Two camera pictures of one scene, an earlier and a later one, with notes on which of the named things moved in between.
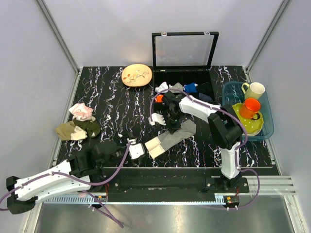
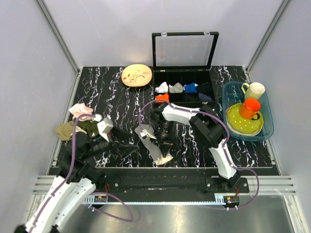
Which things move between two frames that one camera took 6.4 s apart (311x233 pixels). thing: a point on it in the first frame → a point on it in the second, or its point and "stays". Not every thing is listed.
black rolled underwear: [205, 87] stays
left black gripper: [133, 162] → [124, 148]
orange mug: [250, 108] stays
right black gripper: [172, 128] → [161, 141]
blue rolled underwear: [191, 88] stays
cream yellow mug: [254, 90] stays
